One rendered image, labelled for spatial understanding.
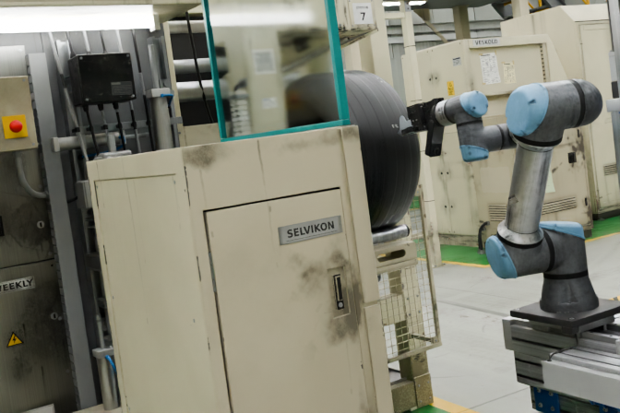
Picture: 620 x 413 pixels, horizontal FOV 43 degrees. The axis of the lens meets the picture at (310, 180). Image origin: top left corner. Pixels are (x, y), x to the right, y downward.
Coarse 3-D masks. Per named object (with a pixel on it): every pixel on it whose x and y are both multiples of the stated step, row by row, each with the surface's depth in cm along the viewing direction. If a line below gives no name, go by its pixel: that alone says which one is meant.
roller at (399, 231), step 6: (390, 228) 265; (396, 228) 266; (402, 228) 267; (408, 228) 268; (372, 234) 260; (378, 234) 261; (384, 234) 262; (390, 234) 264; (396, 234) 265; (402, 234) 267; (408, 234) 269; (378, 240) 261; (384, 240) 263; (390, 240) 265
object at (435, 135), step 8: (432, 120) 235; (432, 128) 234; (440, 128) 235; (432, 136) 235; (440, 136) 236; (432, 144) 236; (440, 144) 237; (424, 152) 238; (432, 152) 237; (440, 152) 239
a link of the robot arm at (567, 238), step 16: (544, 224) 208; (560, 224) 206; (576, 224) 207; (560, 240) 205; (576, 240) 206; (560, 256) 205; (576, 256) 206; (544, 272) 210; (560, 272) 206; (576, 272) 206
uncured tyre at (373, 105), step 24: (360, 72) 267; (360, 96) 251; (384, 96) 255; (360, 120) 245; (384, 120) 250; (360, 144) 244; (384, 144) 247; (408, 144) 252; (384, 168) 247; (408, 168) 253; (384, 192) 250; (408, 192) 257; (384, 216) 257
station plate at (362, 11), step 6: (354, 6) 300; (360, 6) 302; (366, 6) 303; (354, 12) 300; (360, 12) 302; (366, 12) 303; (354, 18) 300; (360, 18) 302; (366, 18) 303; (372, 18) 305
